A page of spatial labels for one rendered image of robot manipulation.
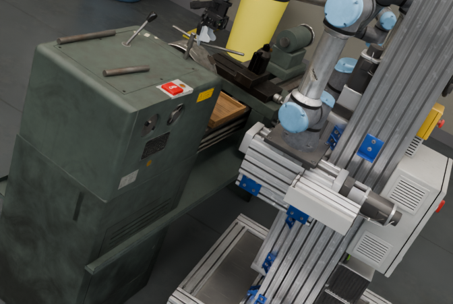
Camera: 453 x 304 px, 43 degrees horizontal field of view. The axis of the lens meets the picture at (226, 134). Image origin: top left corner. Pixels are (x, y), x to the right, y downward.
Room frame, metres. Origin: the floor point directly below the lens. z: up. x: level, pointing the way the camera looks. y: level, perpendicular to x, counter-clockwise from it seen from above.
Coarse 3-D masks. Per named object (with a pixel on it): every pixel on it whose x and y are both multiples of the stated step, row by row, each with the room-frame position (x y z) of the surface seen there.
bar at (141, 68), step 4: (120, 68) 1.81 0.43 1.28; (124, 68) 1.82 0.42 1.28; (128, 68) 1.83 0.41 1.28; (132, 68) 1.85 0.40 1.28; (136, 68) 1.86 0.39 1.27; (140, 68) 1.88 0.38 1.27; (144, 68) 1.89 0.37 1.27; (148, 68) 1.91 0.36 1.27; (104, 72) 1.75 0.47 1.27; (108, 72) 1.75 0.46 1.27; (112, 72) 1.77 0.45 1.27; (116, 72) 1.78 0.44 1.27; (120, 72) 1.80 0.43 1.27; (124, 72) 1.81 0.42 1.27; (128, 72) 1.83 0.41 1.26; (132, 72) 1.85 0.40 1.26
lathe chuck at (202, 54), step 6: (174, 42) 2.34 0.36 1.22; (180, 42) 2.35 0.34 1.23; (192, 48) 2.32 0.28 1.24; (198, 48) 2.35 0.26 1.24; (198, 54) 2.31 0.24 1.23; (204, 54) 2.34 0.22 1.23; (204, 60) 2.31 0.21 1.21; (204, 66) 2.28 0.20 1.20; (210, 66) 2.32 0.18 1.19; (216, 72) 2.34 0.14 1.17
